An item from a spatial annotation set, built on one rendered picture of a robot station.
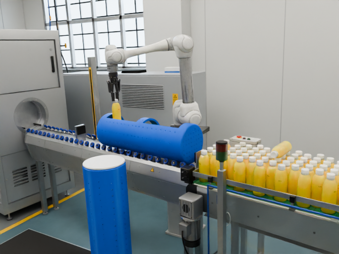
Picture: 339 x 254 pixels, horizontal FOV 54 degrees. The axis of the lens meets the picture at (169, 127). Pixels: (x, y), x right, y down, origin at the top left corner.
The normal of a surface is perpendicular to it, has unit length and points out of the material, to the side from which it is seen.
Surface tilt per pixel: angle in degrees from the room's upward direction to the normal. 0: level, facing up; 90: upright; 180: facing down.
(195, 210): 90
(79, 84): 90
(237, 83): 90
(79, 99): 90
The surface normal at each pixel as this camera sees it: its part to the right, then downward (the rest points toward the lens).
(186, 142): 0.78, 0.11
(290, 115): -0.50, 0.22
